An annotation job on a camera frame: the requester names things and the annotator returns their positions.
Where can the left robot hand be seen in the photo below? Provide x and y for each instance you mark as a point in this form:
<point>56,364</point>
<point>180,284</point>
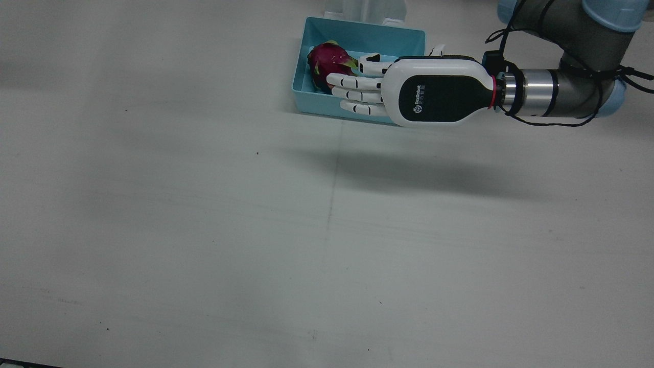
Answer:
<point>439,92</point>

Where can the red dragon fruit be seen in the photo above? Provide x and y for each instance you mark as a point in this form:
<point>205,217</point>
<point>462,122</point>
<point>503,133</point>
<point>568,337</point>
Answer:
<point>329,61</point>

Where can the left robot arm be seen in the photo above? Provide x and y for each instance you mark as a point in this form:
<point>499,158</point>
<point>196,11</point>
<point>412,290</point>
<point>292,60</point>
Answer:
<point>567,89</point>

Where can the light blue plastic tray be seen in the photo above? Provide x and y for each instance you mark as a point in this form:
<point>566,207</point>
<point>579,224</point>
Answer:
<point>368,38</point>

